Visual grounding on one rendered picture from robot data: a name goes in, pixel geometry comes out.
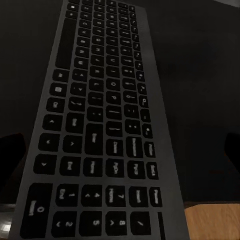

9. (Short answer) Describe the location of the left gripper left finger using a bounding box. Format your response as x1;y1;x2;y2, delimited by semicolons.
0;133;26;193

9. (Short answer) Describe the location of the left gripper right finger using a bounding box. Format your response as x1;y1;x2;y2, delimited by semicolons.
224;133;240;173

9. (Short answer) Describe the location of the keyboard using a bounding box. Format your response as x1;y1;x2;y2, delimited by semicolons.
7;0;190;240

